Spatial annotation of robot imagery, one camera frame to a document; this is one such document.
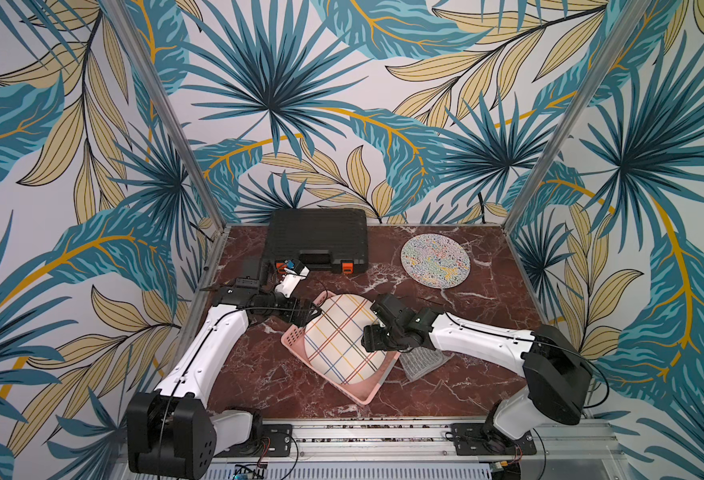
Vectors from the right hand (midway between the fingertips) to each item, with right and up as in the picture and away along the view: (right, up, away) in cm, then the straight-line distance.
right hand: (370, 340), depth 84 cm
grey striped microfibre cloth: (+14, -5, -1) cm, 15 cm away
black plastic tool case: (-13, +29, +21) cm, 38 cm away
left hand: (-18, +10, -5) cm, 21 cm away
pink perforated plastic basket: (-15, +10, +6) cm, 19 cm away
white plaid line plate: (-11, -1, +2) cm, 11 cm away
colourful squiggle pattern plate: (+25, +22, +26) cm, 42 cm away
